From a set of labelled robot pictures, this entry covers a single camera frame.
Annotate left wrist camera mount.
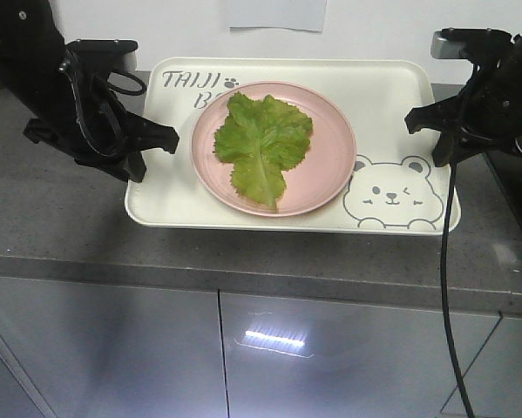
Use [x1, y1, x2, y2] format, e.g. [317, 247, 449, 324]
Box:
[66, 39, 139, 69]

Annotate white paper on wall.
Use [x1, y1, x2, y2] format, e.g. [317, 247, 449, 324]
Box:
[227, 0, 327, 32]

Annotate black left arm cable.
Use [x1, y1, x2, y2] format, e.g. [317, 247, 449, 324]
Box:
[58, 54, 147, 158]

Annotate black glass cooktop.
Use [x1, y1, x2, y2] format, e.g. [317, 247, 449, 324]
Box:
[482, 130, 522, 247]

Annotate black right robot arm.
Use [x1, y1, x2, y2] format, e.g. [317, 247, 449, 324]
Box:
[405, 28, 522, 167]

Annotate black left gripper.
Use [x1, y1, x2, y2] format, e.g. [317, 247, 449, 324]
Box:
[24, 82, 180, 183]

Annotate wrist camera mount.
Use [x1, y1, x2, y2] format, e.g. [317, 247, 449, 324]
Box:
[430, 28, 512, 64]
[66, 39, 139, 69]

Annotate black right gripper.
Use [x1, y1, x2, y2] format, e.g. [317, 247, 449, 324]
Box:
[404, 64, 522, 167]

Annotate pink round plate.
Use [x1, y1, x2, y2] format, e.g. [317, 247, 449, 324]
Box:
[190, 82, 356, 218]

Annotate green lettuce leaf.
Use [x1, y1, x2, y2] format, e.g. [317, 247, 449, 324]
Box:
[214, 92, 313, 210]

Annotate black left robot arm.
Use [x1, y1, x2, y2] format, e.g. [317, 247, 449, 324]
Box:
[0, 1, 180, 183]

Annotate grey lower cabinet doors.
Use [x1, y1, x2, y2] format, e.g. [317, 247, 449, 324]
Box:
[0, 277, 464, 417]

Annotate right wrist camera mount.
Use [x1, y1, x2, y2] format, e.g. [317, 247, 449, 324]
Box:
[430, 28, 512, 64]

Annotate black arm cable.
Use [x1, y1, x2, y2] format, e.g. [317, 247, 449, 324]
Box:
[438, 64, 478, 418]
[58, 54, 147, 158]

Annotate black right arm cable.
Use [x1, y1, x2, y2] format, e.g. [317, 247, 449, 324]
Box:
[438, 64, 478, 418]

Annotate cream bear serving tray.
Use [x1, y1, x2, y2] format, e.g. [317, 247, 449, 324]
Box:
[125, 57, 460, 236]

